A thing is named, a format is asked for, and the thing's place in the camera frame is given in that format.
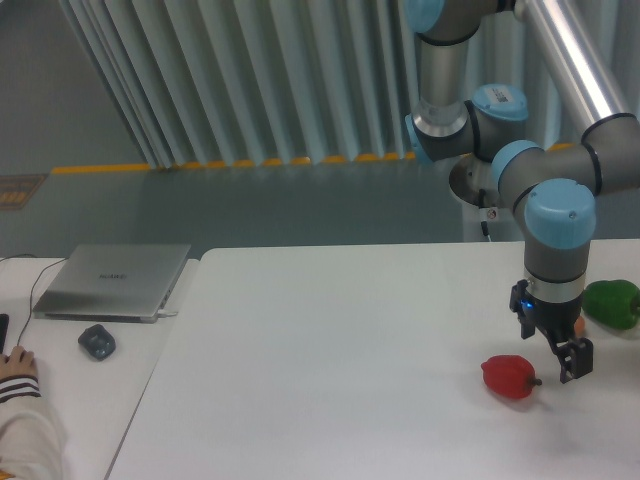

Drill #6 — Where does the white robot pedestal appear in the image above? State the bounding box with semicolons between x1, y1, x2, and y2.
448;154;523;242

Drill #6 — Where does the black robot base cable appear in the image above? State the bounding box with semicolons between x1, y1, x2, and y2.
477;187;493;243

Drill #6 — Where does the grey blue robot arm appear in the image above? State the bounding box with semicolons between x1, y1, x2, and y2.
404;1;639;382

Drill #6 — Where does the brown egg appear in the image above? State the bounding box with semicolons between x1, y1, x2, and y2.
574;316;586;336

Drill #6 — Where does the green bell pepper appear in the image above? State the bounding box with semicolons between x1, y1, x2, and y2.
582;279;639;331

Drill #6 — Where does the cream striped sleeve forearm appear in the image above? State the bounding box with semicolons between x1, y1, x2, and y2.
1;374;63;479

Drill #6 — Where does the red bell pepper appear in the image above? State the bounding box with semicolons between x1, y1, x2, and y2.
481;355;542;400

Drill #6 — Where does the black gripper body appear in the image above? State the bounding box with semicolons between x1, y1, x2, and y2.
509;280;583;341

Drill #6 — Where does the silver closed laptop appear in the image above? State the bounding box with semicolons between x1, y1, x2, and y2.
32;244;190;323

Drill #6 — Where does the person's hand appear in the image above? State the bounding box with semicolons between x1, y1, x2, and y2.
0;345;39;382

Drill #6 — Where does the folding white partition screen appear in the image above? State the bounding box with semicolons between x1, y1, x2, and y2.
57;0;640;171

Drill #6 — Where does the black mouse cable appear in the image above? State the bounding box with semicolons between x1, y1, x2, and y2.
0;254;67;347

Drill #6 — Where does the black phone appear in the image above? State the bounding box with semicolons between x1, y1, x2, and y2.
0;313;10;353

